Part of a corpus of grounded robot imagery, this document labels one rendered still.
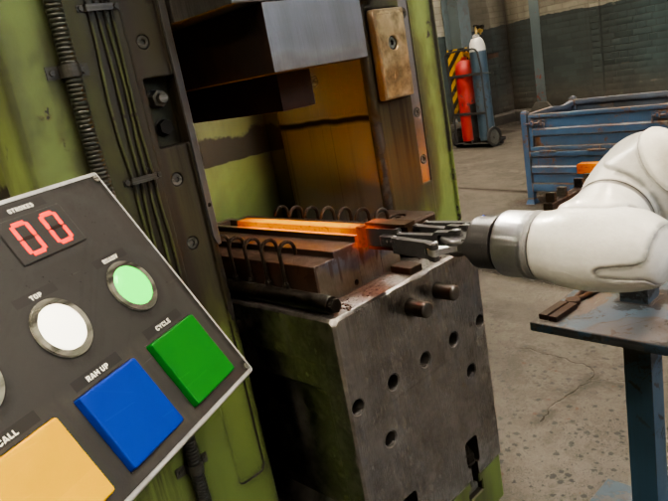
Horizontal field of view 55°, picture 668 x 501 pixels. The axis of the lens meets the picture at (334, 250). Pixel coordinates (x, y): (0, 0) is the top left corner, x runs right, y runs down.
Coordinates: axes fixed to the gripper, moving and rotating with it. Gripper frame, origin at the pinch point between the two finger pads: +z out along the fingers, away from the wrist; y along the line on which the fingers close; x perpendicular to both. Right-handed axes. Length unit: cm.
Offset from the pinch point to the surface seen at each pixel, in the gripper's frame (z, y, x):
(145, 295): -7.1, -45.4, 8.1
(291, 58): 5.1, -8.8, 29.0
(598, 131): 125, 368, -46
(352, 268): 5.1, -4.4, -4.6
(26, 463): -19, -63, 3
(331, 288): 5.1, -9.6, -6.1
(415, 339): -0.9, 1.2, -18.5
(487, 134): 374, 623, -83
